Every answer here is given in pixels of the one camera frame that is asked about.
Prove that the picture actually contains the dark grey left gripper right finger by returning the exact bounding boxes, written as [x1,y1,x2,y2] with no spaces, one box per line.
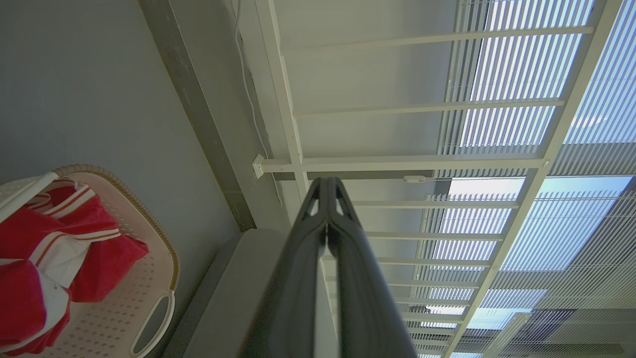
[326,177,418,358]

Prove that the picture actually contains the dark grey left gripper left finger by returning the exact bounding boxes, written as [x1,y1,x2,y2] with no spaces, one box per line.
[238,177,329,358]

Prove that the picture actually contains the red and white garment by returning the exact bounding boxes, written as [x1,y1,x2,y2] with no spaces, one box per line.
[0,180,150,357]

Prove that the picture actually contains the white metal railing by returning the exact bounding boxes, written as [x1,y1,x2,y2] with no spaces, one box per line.
[251,0,624,358]

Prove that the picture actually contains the white perforated laundry basket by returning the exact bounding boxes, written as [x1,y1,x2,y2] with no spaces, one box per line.
[0,164,180,358]

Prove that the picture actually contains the dark grey baseboard strip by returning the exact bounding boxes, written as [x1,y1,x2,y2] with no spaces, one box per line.
[137,0,257,233]

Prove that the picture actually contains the white window blinds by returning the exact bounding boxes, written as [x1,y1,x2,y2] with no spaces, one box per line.
[410,0,636,358]

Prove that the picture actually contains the thin white wall cable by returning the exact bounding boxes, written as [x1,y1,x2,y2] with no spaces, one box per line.
[233,0,284,207]

